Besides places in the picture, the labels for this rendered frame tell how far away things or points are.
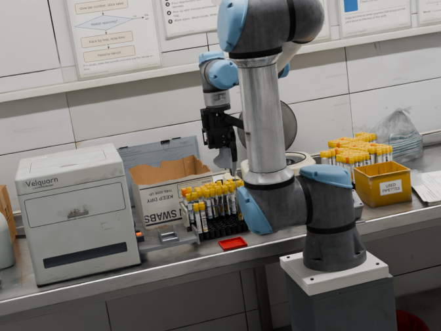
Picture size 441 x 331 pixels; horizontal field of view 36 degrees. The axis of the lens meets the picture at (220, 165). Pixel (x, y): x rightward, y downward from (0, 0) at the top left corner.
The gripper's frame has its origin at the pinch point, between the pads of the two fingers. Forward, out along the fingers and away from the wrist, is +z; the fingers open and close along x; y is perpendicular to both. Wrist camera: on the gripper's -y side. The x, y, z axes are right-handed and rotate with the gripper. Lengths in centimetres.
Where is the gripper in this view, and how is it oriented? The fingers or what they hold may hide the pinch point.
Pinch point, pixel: (234, 171)
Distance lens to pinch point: 197.6
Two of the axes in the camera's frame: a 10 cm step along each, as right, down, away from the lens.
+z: 1.4, 9.6, 2.3
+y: -9.6, 1.9, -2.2
